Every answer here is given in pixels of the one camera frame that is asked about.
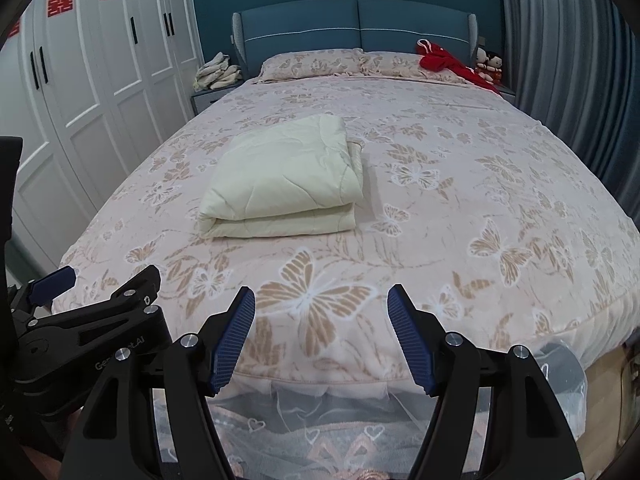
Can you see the grey-blue curtain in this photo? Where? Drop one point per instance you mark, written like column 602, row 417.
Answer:
column 574, row 66

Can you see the small doll figures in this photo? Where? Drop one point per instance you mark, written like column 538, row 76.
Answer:
column 488, row 65

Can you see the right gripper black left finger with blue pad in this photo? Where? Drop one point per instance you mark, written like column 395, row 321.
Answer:
column 196, row 367

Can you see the red fabric item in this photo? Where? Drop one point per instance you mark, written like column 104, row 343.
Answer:
column 436, row 59

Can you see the floral pillow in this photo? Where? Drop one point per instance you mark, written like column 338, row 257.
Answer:
column 349, row 62

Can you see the stack of folded cloths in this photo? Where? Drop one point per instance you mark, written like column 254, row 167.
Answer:
column 218, row 73

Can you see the blue upholstered headboard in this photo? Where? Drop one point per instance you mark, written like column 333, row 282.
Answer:
column 371, row 25

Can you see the cream quilted padded garment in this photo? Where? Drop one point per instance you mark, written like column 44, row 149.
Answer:
column 296, row 178

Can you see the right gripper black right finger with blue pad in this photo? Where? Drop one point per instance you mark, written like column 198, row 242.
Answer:
column 451, row 370

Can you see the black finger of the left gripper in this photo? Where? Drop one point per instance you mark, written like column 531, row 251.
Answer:
column 139, row 292

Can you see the clear plastic storage bag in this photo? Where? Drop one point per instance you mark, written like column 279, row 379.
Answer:
column 567, row 379

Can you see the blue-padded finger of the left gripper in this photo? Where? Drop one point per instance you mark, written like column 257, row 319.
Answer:
column 45, row 290

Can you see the blue bedside table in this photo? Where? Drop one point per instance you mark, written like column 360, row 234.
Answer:
column 202, row 99

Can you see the white wardrobe with red decals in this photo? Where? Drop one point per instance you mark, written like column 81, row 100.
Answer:
column 92, row 87

